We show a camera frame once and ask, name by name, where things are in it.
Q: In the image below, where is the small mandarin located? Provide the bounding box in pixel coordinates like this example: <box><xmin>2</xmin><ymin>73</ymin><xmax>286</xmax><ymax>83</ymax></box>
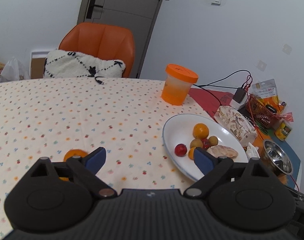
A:
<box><xmin>188</xmin><ymin>147</ymin><xmax>196</xmax><ymax>160</ymax></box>

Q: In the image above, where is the peeled pomelo segment back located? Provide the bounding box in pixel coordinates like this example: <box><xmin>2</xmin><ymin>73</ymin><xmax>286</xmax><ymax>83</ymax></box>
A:
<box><xmin>207</xmin><ymin>145</ymin><xmax>239</xmax><ymax>158</ymax></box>

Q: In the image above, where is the red small fruit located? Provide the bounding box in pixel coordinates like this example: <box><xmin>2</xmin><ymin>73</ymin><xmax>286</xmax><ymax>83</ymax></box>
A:
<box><xmin>174</xmin><ymin>144</ymin><xmax>187</xmax><ymax>157</ymax></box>
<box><xmin>201</xmin><ymin>138</ymin><xmax>211</xmax><ymax>150</ymax></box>

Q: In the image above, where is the brown kiwi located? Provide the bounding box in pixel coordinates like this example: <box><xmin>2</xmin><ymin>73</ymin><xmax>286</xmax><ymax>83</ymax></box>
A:
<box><xmin>190</xmin><ymin>139</ymin><xmax>203</xmax><ymax>148</ymax></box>
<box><xmin>208</xmin><ymin>135</ymin><xmax>219</xmax><ymax>146</ymax></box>

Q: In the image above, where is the large orange top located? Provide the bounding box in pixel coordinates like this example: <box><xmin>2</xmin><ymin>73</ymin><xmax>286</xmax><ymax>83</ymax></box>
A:
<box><xmin>63</xmin><ymin>149</ymin><xmax>88</xmax><ymax>162</ymax></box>

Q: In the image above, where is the large orange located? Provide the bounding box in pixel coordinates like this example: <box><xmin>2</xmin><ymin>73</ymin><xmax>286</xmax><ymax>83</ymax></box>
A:
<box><xmin>63</xmin><ymin>149</ymin><xmax>88</xmax><ymax>162</ymax></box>
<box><xmin>192</xmin><ymin>123</ymin><xmax>209</xmax><ymax>140</ymax></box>

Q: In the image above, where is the large orange front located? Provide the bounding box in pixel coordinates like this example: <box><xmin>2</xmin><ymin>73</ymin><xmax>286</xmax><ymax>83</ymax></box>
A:
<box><xmin>192</xmin><ymin>123</ymin><xmax>209</xmax><ymax>140</ymax></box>

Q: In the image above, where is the white bowl with blue rim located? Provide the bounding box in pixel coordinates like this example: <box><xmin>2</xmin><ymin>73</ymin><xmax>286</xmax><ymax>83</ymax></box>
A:
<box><xmin>162</xmin><ymin>114</ymin><xmax>248</xmax><ymax>181</ymax></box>

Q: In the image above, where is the crumpled white tissue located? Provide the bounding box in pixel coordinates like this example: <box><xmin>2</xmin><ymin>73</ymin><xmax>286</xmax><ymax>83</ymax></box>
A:
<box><xmin>246</xmin><ymin>142</ymin><xmax>260</xmax><ymax>160</ymax></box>

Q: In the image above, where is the floral tissue box cover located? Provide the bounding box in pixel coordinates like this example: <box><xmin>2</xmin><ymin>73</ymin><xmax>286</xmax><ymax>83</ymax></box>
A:
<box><xmin>214</xmin><ymin>106</ymin><xmax>257</xmax><ymax>147</ymax></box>

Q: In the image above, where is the white power strip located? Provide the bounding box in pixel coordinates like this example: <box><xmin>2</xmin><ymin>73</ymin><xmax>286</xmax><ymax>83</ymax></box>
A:
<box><xmin>229</xmin><ymin>97</ymin><xmax>248</xmax><ymax>111</ymax></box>

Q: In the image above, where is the stainless steel bowl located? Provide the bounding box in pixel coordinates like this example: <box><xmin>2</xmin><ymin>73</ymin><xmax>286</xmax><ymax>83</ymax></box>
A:
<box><xmin>261</xmin><ymin>139</ymin><xmax>293</xmax><ymax>176</ymax></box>

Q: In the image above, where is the orange plastic basket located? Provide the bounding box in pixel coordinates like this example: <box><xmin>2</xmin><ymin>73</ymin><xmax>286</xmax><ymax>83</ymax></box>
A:
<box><xmin>246</xmin><ymin>95</ymin><xmax>281</xmax><ymax>129</ymax></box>

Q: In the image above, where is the black charger adapter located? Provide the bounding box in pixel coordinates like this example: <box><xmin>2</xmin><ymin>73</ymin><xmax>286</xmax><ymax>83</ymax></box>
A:
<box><xmin>233</xmin><ymin>87</ymin><xmax>246</xmax><ymax>103</ymax></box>

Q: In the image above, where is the yellow can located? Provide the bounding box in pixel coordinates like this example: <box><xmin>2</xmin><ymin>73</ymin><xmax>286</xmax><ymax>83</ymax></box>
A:
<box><xmin>274</xmin><ymin>120</ymin><xmax>292</xmax><ymax>141</ymax></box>

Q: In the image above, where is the orange lidded plastic container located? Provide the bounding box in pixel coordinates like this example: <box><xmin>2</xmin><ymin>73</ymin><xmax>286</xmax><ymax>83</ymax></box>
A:
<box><xmin>161</xmin><ymin>64</ymin><xmax>198</xmax><ymax>106</ymax></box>

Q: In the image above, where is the yellow snack bag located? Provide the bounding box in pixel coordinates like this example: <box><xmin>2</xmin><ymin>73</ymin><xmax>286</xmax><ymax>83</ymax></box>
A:
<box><xmin>252</xmin><ymin>79</ymin><xmax>281</xmax><ymax>113</ymax></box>

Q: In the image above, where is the white black patterned cushion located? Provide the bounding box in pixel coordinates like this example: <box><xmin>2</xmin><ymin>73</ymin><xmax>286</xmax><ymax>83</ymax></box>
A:
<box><xmin>44</xmin><ymin>49</ymin><xmax>126</xmax><ymax>78</ymax></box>

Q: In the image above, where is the orange leather chair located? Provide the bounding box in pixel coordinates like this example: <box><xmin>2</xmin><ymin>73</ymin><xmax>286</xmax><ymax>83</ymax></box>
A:
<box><xmin>59</xmin><ymin>22</ymin><xmax>135</xmax><ymax>77</ymax></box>

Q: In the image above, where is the translucent plastic bag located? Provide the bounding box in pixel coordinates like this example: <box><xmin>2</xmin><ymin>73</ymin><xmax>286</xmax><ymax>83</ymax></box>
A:
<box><xmin>0</xmin><ymin>57</ymin><xmax>30</xmax><ymax>83</ymax></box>

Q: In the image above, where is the grey door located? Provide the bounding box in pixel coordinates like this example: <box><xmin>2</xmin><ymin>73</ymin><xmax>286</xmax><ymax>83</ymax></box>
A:
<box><xmin>77</xmin><ymin>0</ymin><xmax>163</xmax><ymax>78</ymax></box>

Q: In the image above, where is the black cable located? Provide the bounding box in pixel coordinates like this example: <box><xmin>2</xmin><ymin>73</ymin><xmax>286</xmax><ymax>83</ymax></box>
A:
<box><xmin>191</xmin><ymin>69</ymin><xmax>251</xmax><ymax>107</ymax></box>

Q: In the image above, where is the cardboard panel against wall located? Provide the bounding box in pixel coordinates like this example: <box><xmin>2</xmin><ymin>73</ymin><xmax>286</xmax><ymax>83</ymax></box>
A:
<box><xmin>29</xmin><ymin>50</ymin><xmax>49</xmax><ymax>79</ymax></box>

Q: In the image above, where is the black door handle lock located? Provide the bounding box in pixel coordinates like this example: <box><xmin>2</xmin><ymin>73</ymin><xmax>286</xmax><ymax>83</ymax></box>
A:
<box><xmin>86</xmin><ymin>0</ymin><xmax>103</xmax><ymax>19</ymax></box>

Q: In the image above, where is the white wall switch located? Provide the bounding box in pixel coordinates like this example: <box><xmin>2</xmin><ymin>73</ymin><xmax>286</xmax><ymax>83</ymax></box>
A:
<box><xmin>211</xmin><ymin>0</ymin><xmax>223</xmax><ymax>6</ymax></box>

